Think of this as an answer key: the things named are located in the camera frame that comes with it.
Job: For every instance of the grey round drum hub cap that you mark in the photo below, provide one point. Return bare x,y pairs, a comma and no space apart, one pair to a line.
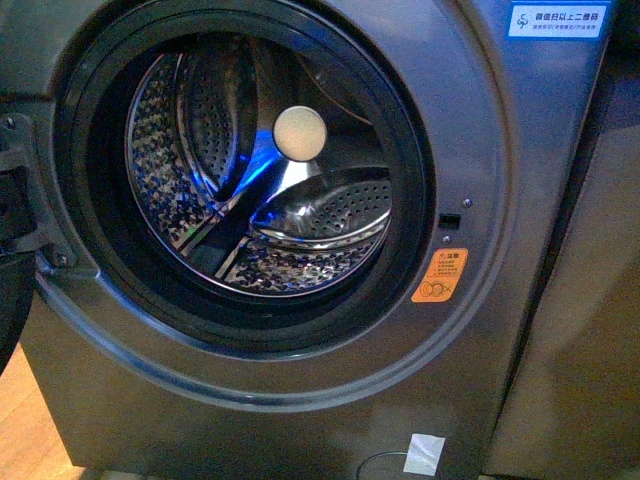
300,133

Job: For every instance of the white blue info label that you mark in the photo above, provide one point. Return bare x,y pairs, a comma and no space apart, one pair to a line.
557,20

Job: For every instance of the grey door hinge bracket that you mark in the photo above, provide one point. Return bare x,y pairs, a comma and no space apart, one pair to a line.
18,148

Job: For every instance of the orange warning sticker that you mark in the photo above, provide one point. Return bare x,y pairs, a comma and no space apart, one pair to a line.
442,276

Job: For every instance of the grey front-load washing machine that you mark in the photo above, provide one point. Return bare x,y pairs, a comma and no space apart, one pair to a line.
501,119

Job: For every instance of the round filter access cover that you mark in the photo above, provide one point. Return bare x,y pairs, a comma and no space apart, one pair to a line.
383,466

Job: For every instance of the silver tape strip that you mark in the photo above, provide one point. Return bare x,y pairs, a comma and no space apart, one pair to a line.
423,454

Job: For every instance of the stainless steel perforated drum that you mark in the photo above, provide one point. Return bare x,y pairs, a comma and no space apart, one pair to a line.
220,197

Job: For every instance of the washing machine glass door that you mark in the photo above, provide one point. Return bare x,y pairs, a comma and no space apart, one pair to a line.
17,267

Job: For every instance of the black rubber door gasket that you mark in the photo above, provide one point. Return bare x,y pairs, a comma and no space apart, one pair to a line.
90,157

